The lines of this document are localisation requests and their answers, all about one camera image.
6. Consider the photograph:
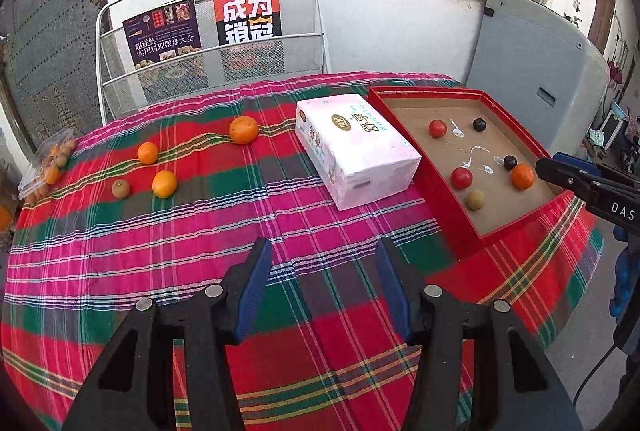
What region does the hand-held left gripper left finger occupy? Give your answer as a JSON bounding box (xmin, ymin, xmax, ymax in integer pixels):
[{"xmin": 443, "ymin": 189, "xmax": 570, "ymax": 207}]
[{"xmin": 62, "ymin": 238, "xmax": 274, "ymax": 431}]

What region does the person's right hand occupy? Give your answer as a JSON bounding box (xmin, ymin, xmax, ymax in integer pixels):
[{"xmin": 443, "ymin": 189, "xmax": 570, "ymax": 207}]
[{"xmin": 610, "ymin": 223, "xmax": 640, "ymax": 323}]

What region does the grey metal mesh rack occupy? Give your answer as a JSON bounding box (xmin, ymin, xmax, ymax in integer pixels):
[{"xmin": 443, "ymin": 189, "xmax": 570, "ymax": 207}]
[{"xmin": 95, "ymin": 0, "xmax": 331, "ymax": 122}]

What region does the clear plastic box of kumquats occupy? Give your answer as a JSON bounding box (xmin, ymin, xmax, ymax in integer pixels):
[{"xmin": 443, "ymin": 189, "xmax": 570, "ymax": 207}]
[{"xmin": 17, "ymin": 128, "xmax": 79, "ymax": 206}]

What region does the small orange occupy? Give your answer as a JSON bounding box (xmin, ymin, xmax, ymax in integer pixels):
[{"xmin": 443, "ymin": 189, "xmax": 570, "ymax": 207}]
[
  {"xmin": 229, "ymin": 115, "xmax": 260, "ymax": 146},
  {"xmin": 151, "ymin": 170, "xmax": 179, "ymax": 199},
  {"xmin": 136, "ymin": 141, "xmax": 160, "ymax": 166}
]

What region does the pink tissue pack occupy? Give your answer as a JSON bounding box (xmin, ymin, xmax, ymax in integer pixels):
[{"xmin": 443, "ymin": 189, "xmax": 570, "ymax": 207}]
[{"xmin": 294, "ymin": 93, "xmax": 422, "ymax": 212}]

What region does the dark purple cookbook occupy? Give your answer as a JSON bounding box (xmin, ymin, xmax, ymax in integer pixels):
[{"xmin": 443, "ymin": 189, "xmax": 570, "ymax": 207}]
[{"xmin": 122, "ymin": 0, "xmax": 210, "ymax": 102}]

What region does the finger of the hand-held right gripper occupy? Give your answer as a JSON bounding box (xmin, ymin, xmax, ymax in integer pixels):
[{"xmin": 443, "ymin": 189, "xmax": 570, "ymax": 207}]
[
  {"xmin": 552, "ymin": 152, "xmax": 640, "ymax": 186},
  {"xmin": 535, "ymin": 157, "xmax": 608, "ymax": 210}
]

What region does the red cardboard tray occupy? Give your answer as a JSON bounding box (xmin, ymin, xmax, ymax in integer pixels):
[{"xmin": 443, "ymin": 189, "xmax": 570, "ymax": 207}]
[{"xmin": 367, "ymin": 86, "xmax": 574, "ymax": 260}]

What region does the plaid tablecloth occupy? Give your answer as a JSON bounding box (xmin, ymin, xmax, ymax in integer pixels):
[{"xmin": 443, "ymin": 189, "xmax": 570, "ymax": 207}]
[{"xmin": 0, "ymin": 71, "xmax": 606, "ymax": 431}]

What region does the large orange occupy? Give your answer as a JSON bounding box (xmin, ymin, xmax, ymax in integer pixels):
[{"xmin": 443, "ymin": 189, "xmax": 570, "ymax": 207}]
[{"xmin": 510, "ymin": 163, "xmax": 536, "ymax": 190}]

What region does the studded grey metal door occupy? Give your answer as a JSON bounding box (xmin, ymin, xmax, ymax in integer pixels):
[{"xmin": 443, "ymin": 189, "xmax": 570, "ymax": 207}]
[{"xmin": 0, "ymin": 0, "xmax": 109, "ymax": 164}]

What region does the red and black book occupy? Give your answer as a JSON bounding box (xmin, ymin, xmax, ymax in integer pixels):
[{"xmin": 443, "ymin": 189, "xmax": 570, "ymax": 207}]
[{"xmin": 213, "ymin": 0, "xmax": 285, "ymax": 80}]

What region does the grey machine cabinet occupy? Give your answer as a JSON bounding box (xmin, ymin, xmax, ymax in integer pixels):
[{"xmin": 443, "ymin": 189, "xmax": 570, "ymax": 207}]
[{"xmin": 462, "ymin": 0, "xmax": 611, "ymax": 162}]

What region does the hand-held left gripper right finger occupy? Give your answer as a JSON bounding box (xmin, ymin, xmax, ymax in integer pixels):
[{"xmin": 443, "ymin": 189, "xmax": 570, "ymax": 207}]
[{"xmin": 374, "ymin": 238, "xmax": 584, "ymax": 431}]

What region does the black cable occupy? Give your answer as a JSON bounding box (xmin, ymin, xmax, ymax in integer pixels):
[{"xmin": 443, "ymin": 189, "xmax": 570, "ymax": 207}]
[{"xmin": 573, "ymin": 340, "xmax": 622, "ymax": 408}]

